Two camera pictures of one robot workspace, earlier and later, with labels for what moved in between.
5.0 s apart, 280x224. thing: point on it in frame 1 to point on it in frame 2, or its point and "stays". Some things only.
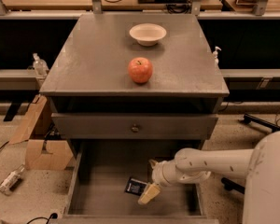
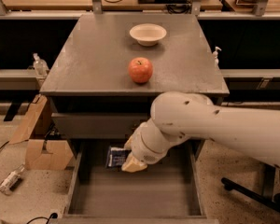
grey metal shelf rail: x=16 y=79 stays
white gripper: x=160 y=174 to x=142 y=150
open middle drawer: x=99 y=178 stays
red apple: x=140 y=69 stays
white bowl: x=147 y=34 stays
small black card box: x=135 y=187 to x=116 y=157
